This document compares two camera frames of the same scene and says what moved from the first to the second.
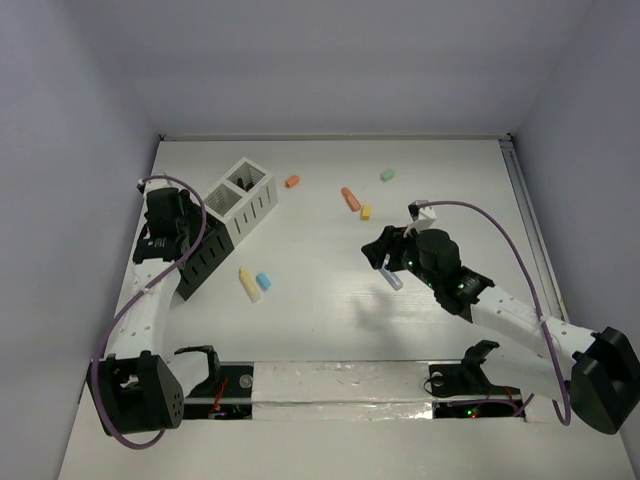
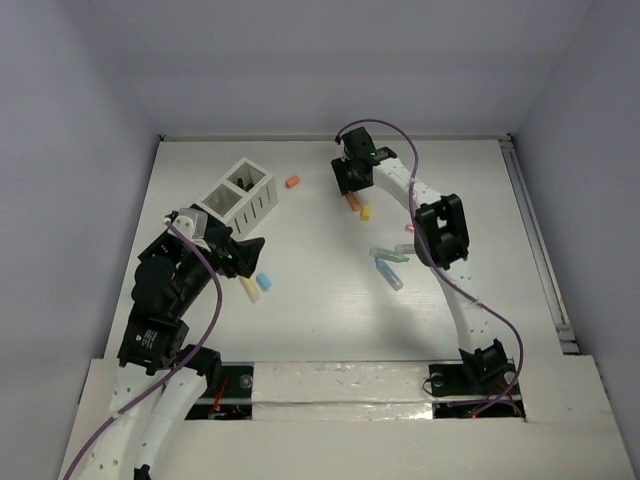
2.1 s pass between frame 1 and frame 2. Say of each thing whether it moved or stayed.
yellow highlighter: stayed
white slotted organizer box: stayed
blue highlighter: stayed
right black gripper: moved
